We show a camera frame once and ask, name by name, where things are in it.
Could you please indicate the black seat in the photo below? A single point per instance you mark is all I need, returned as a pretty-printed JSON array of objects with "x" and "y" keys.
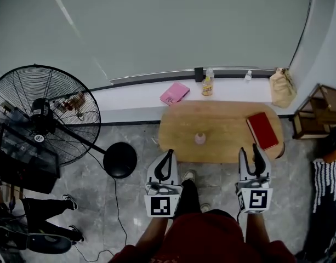
[{"x": 39, "y": 242}]

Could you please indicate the person's black trouser leg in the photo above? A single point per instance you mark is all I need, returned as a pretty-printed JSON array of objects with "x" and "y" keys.
[{"x": 188, "y": 199}]

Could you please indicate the clear bottle with orange label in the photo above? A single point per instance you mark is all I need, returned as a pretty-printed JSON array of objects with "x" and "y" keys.
[{"x": 207, "y": 86}]

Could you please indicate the small pink container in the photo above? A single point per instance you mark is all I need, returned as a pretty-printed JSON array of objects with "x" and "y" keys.
[{"x": 200, "y": 139}]

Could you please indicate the black and white striped cloth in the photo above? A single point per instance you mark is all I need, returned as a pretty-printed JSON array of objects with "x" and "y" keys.
[{"x": 328, "y": 190}]

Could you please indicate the person's pale shoe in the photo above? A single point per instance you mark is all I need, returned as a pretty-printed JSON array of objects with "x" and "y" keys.
[
  {"x": 189, "y": 175},
  {"x": 205, "y": 207}
]

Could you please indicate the black floor fan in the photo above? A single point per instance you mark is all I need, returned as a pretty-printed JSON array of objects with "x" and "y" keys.
[{"x": 44, "y": 114}]

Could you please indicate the pink box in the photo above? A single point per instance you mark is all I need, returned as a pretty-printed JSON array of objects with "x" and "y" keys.
[{"x": 174, "y": 93}]

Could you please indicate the person's left forearm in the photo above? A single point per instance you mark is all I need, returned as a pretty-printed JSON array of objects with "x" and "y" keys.
[{"x": 154, "y": 233}]

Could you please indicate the black window block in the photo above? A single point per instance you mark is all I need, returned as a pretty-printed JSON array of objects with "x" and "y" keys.
[{"x": 198, "y": 75}]

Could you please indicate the wooden rack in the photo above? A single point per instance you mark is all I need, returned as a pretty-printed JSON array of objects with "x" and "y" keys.
[{"x": 318, "y": 114}]

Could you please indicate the small clear bottle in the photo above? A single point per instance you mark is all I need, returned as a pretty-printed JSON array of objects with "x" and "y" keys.
[{"x": 248, "y": 75}]

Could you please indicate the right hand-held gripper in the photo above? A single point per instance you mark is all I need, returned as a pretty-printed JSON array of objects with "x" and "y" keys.
[{"x": 256, "y": 199}]

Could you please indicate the person's red shirt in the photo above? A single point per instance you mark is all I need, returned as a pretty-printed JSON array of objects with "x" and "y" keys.
[{"x": 208, "y": 240}]

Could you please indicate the person's right forearm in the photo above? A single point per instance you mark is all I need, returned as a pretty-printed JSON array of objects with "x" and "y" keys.
[{"x": 257, "y": 227}]

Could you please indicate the red book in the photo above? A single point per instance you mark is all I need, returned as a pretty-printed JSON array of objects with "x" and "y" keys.
[{"x": 263, "y": 130}]

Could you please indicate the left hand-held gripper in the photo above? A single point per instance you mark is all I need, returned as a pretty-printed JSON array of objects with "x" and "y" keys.
[{"x": 162, "y": 205}]

